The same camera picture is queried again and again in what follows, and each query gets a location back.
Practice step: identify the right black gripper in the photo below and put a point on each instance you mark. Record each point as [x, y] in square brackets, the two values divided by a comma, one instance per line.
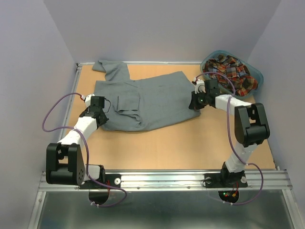
[194, 104]

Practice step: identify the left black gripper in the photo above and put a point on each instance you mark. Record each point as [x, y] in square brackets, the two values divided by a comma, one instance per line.
[105, 119]

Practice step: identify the grey long sleeve shirt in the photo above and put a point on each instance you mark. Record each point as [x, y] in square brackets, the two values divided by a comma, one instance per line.
[144, 104]

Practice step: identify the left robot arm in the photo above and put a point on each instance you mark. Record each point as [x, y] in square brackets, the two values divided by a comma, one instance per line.
[67, 161]

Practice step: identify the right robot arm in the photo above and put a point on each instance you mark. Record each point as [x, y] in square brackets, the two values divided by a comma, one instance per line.
[251, 128]

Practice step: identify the plaid long sleeve shirt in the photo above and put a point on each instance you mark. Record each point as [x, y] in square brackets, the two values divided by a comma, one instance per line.
[231, 73]

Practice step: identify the teal plastic basket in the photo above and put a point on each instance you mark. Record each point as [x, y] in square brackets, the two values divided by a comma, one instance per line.
[254, 72]

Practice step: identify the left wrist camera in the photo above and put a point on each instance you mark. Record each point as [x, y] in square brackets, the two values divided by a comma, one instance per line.
[87, 99]

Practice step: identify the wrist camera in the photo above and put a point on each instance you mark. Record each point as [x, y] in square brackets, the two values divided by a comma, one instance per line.
[87, 99]
[199, 85]

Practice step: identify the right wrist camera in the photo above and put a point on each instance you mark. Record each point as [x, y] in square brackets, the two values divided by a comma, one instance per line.
[199, 85]

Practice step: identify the aluminium back rail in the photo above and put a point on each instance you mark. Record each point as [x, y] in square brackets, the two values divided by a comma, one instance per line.
[146, 63]

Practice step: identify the aluminium rail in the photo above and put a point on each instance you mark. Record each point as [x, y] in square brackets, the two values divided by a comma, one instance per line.
[181, 180]
[146, 63]

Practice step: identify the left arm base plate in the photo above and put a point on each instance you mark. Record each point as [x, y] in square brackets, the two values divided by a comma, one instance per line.
[113, 180]

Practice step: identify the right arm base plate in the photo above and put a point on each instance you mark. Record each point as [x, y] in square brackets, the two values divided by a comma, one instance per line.
[218, 180]

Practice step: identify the aluminium front rail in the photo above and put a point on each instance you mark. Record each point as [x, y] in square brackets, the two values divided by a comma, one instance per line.
[181, 180]

